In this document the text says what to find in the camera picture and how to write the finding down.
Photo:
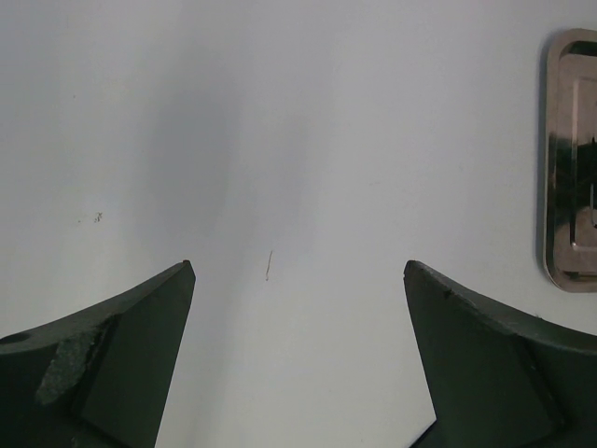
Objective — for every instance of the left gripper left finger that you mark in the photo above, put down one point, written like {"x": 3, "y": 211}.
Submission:
{"x": 99, "y": 377}

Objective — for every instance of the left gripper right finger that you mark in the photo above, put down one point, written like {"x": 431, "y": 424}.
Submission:
{"x": 498, "y": 377}

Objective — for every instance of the silver metal tray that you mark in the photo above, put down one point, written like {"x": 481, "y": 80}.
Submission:
{"x": 568, "y": 108}

